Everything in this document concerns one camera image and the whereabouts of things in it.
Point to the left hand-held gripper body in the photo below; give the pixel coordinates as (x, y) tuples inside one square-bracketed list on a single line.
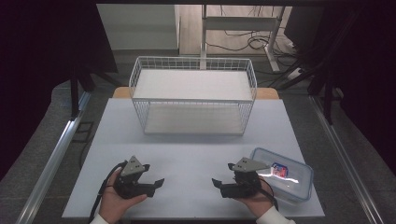
[(132, 185)]

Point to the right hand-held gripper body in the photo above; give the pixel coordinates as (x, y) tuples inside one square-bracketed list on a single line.
[(244, 185)]

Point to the person's right hand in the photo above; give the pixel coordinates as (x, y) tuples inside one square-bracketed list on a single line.
[(260, 202)]

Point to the person's left hand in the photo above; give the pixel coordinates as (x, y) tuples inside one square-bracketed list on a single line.
[(113, 203)]

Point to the red and blue packet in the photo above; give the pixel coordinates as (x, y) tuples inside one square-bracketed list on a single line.
[(280, 170)]

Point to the clear plastic container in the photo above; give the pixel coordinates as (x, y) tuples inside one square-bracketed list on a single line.
[(300, 183)]

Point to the wooden table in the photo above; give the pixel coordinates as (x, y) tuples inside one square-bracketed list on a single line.
[(120, 92)]

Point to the black stand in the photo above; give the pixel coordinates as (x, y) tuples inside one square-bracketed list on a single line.
[(327, 99), (74, 96)]

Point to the white cabinet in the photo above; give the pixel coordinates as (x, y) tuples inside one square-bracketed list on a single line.
[(140, 28)]

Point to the dark curtain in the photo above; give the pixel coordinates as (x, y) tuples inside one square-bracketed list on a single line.
[(364, 68), (37, 62)]

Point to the black metal bracket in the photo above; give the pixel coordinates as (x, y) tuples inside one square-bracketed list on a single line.
[(84, 132)]

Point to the metal rail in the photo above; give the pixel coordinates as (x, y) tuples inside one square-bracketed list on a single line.
[(49, 171), (345, 161)]

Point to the white desk frame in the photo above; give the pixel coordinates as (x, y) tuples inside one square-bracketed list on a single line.
[(239, 23)]

